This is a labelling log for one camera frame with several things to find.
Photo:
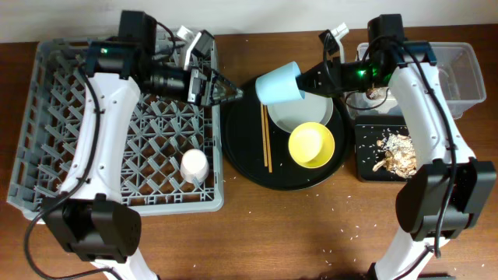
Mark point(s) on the clear plastic bin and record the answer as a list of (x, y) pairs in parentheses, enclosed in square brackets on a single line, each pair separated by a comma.
[(460, 79)]

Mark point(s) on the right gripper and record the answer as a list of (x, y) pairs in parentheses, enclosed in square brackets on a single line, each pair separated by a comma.
[(332, 75)]

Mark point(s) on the pink plastic cup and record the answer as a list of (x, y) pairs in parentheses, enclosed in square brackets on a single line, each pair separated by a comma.
[(194, 166)]

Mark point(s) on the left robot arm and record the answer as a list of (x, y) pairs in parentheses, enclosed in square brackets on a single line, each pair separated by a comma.
[(87, 217)]

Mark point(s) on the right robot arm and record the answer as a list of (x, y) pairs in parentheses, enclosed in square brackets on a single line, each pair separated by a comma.
[(450, 188)]

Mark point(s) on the blue plastic cup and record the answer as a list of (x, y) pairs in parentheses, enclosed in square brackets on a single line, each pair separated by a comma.
[(279, 85)]

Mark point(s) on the grey dishwasher rack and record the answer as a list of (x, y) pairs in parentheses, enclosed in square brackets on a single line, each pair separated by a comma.
[(160, 132)]

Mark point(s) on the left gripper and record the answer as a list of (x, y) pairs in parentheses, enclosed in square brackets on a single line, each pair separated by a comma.
[(205, 97)]

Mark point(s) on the grey plate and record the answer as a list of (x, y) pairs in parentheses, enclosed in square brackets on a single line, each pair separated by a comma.
[(313, 108)]

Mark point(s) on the wooden chopstick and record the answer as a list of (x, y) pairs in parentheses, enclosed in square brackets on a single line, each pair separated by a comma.
[(263, 132), (268, 143)]

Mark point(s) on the yellow bowl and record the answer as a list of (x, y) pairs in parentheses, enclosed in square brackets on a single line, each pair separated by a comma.
[(311, 145)]

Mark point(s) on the black rectangular tray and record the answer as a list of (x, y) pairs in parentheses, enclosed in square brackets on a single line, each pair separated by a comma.
[(368, 154)]

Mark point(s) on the round black tray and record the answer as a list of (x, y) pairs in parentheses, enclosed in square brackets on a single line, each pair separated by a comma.
[(242, 145)]

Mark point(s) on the food scraps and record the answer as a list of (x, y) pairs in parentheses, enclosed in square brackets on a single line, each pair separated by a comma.
[(399, 156)]

